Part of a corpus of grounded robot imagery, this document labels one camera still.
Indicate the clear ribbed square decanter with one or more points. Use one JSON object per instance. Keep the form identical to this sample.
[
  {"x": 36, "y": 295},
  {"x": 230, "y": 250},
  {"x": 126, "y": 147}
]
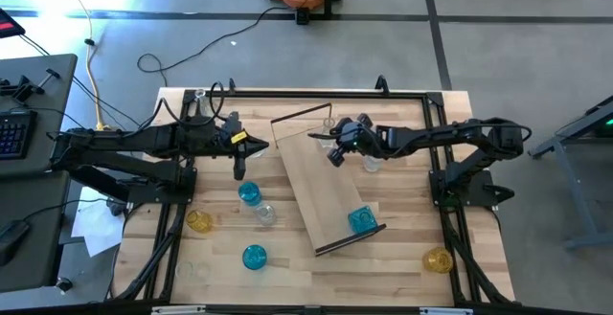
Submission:
[{"x": 372, "y": 164}]

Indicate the teal quilted glass vase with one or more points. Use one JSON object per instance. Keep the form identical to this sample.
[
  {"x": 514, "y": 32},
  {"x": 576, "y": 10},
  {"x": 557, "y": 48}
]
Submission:
[{"x": 250, "y": 194}]

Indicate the clear slender glass carafe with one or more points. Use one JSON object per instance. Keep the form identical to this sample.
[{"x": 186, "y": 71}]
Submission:
[{"x": 329, "y": 124}]

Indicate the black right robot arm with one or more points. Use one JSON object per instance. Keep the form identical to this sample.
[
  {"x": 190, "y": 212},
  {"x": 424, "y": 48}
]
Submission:
[{"x": 431, "y": 135}]

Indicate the teal star-cut glass vase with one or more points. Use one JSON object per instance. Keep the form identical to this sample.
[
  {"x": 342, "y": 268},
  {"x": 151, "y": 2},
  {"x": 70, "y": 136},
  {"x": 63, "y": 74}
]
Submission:
[{"x": 362, "y": 220}]

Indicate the white paper sheet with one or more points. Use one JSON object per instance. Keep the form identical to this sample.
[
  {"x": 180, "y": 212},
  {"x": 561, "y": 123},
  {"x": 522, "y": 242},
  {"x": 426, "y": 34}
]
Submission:
[{"x": 96, "y": 229}]

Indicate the yellow grid-pattern glass vase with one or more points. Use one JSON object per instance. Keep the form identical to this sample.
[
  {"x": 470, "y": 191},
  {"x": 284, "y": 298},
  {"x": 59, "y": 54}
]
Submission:
[{"x": 198, "y": 221}]

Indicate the dark grey desk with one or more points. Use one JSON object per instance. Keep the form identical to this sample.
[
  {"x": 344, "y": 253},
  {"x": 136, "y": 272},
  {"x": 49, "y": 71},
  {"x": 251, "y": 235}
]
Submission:
[
  {"x": 43, "y": 257},
  {"x": 52, "y": 90}
]

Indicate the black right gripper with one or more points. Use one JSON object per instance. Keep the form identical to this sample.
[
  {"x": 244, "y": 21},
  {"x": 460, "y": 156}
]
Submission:
[{"x": 364, "y": 138}]

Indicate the red-screen tablet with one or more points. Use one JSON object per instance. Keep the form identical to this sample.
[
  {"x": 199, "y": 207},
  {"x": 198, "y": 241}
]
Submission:
[{"x": 9, "y": 24}]

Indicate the black caster wheel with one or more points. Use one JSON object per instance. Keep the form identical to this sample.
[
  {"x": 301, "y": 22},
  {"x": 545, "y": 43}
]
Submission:
[{"x": 64, "y": 284}]

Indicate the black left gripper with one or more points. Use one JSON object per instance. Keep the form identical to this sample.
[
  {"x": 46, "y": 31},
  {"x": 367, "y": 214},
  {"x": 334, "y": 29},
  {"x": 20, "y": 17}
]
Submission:
[{"x": 238, "y": 147}]

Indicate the clear diamond-cut tall vase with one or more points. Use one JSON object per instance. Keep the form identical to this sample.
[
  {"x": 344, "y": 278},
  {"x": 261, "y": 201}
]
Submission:
[{"x": 200, "y": 95}]

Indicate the black keyboard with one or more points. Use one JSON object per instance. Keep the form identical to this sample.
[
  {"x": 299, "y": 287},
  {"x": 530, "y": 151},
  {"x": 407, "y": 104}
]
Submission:
[{"x": 14, "y": 135}]

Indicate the black support beam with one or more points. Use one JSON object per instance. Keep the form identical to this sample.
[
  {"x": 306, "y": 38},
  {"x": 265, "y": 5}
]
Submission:
[{"x": 103, "y": 186}]

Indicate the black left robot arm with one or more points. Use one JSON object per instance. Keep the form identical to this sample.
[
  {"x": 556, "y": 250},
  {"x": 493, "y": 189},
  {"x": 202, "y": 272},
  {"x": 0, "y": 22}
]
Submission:
[{"x": 120, "y": 138}]

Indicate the grey metal stand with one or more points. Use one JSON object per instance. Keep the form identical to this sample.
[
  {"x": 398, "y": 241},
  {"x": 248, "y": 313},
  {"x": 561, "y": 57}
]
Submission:
[{"x": 574, "y": 193}]

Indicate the black aluminium table frame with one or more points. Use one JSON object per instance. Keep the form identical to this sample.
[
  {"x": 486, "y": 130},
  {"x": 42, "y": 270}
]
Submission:
[{"x": 287, "y": 94}]

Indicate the teal embossed glass vase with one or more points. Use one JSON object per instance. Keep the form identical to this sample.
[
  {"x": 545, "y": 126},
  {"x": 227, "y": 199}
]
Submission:
[{"x": 254, "y": 257}]

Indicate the wooden shelf with black frame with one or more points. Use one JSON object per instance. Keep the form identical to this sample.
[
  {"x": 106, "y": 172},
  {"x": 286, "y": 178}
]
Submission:
[{"x": 311, "y": 186}]

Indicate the yellow hobnail glass vase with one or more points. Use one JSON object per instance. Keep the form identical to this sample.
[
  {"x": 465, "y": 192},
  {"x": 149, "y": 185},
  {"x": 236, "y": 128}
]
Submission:
[{"x": 437, "y": 260}]

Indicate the black desk clamp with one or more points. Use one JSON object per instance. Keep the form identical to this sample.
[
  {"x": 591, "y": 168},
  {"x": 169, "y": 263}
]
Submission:
[{"x": 21, "y": 90}]

